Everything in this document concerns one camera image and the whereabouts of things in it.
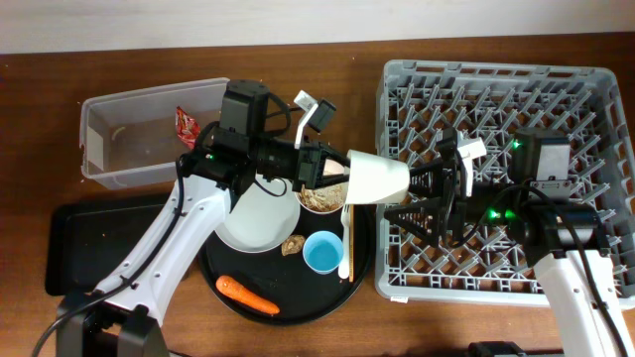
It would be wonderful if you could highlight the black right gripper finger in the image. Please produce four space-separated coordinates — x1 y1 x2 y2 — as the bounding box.
408 158 454 196
383 197 451 247

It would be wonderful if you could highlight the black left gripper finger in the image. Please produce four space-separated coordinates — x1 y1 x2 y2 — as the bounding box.
300 172 349 189
317 142 350 172

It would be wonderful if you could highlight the pink bowl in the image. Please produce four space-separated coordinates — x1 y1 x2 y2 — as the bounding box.
295 180 351 215

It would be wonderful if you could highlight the white cup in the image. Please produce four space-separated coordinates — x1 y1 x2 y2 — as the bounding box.
345 150 410 204

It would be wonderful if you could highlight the blue cup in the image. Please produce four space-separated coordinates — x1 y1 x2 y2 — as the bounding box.
303 231 343 275

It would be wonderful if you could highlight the red snack wrapper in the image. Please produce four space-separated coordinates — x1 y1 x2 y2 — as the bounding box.
175 106 200 150

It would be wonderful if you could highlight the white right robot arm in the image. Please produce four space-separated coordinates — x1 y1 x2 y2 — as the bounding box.
296 157 634 356

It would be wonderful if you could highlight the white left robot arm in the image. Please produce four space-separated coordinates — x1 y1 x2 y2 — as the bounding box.
32 139 350 356

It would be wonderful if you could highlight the grey dishwasher rack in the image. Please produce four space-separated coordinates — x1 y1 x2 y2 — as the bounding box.
375 59 634 309

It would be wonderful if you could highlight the wooden chopstick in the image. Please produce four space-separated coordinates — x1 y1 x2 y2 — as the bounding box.
348 205 354 283

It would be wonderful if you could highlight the white plate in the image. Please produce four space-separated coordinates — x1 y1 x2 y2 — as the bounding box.
214 175 301 253

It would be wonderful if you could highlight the brown ginger piece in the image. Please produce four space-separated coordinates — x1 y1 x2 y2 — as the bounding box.
281 235 306 256

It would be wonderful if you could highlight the white plastic fork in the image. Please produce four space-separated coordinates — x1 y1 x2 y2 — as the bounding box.
338 204 350 280

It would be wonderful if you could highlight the round black tray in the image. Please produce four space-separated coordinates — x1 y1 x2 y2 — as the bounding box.
197 205 376 326

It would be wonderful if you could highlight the orange carrot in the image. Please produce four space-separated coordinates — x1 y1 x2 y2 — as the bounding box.
215 275 280 315

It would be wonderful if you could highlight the clear plastic bin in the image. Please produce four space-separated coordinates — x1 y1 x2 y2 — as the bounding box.
79 77 228 190

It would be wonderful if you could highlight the black rectangular tray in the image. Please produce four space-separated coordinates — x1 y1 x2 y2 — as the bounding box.
45 193 169 297

